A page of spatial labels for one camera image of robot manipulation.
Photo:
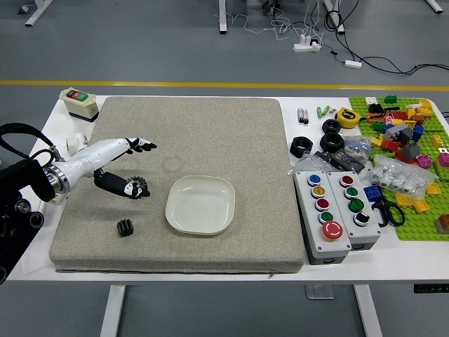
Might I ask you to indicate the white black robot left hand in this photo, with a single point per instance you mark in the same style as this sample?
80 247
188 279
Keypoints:
91 156

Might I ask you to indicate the big dark metal gear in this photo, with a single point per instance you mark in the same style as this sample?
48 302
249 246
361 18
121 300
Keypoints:
138 180

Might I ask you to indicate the small black gear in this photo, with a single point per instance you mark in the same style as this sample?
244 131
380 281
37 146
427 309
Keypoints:
125 229

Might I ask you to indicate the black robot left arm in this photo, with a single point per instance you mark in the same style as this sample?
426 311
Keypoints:
24 175

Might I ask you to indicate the big black hex nut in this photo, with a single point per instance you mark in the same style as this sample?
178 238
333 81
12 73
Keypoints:
296 149

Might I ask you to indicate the grey five-button control box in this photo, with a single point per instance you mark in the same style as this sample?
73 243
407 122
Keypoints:
321 217

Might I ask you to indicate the grey four-button control box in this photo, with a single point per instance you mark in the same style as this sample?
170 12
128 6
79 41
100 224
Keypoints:
354 207

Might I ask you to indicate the white pipe tee fitting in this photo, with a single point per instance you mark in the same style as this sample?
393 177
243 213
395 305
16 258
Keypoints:
73 144

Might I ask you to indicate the grey-brown cushion mat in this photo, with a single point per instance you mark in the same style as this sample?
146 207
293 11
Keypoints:
196 140

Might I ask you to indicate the white square plate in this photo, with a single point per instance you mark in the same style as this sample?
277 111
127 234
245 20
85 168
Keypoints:
198 205

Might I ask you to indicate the white background table leg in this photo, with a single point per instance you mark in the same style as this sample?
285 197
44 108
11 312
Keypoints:
223 17
36 14
436 6
336 17

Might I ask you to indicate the clear plastic bag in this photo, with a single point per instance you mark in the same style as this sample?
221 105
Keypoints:
308 163

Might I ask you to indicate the white power strip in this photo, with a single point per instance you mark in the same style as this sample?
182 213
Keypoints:
305 47

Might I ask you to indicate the black electronic board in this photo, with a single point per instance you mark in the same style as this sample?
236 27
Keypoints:
347 161

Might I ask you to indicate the yellow tape measure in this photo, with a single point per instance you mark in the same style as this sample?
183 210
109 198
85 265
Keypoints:
348 117

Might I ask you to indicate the bag of blue parts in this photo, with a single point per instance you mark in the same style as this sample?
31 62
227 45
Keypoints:
358 145

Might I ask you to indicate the white power adapter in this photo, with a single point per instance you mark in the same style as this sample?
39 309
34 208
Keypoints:
352 64

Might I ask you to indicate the blue building brick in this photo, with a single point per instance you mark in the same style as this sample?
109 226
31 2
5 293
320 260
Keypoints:
372 192

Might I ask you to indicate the grey arch building brick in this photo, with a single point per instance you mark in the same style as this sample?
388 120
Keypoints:
396 130

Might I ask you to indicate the black scissors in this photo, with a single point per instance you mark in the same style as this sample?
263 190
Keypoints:
394 212

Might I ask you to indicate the bag of white beads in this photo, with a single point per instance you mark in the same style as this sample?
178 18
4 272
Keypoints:
400 177

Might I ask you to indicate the yellow building brick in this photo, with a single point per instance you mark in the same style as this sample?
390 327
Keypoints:
422 205
406 200
433 189

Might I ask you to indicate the dark grey roof brick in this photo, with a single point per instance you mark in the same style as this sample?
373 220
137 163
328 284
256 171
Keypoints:
411 151

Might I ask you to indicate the green studded baseplate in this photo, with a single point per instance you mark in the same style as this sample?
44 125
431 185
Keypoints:
414 228

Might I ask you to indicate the pink building brick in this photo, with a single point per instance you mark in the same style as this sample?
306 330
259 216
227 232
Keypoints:
425 160

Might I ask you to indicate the brown orange building brick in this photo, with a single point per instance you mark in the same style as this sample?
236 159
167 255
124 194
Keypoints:
442 223

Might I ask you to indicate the black table control panel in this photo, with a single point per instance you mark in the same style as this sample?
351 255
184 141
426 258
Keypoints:
431 288

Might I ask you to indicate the cream red-green switch box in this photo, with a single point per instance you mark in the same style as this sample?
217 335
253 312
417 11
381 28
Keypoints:
79 103

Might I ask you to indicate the green wall plug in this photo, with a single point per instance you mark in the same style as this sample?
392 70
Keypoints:
320 112
327 109

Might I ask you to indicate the grey under-table bracket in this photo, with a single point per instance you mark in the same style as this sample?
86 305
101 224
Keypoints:
319 292

